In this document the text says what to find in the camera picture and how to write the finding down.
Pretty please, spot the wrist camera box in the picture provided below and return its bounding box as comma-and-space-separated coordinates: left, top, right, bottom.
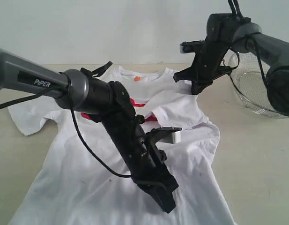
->
179, 40, 205, 54
145, 127, 182, 151

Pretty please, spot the metal wire mesh basket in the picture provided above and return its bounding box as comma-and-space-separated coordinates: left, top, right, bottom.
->
228, 52, 289, 119

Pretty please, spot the white t-shirt red print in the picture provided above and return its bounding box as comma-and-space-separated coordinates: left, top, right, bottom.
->
8, 67, 235, 225

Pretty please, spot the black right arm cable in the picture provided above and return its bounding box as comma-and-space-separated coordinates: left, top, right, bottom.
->
219, 0, 271, 87

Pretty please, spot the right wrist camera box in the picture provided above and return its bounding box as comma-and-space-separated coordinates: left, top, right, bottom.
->
179, 40, 205, 54

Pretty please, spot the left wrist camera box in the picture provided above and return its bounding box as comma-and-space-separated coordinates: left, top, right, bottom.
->
145, 127, 182, 151

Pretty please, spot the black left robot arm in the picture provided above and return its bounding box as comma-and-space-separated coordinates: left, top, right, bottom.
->
0, 49, 180, 213

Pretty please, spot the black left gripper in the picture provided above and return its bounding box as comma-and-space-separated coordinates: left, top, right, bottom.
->
122, 131, 179, 213

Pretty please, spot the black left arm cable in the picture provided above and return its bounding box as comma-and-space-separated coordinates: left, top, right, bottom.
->
0, 77, 163, 188

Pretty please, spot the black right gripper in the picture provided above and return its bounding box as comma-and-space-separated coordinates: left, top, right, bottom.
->
173, 45, 231, 95

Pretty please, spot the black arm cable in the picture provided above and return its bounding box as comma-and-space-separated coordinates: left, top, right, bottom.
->
219, 0, 271, 87
0, 77, 163, 188

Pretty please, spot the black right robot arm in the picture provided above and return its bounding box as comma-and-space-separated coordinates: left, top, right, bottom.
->
173, 13, 289, 116

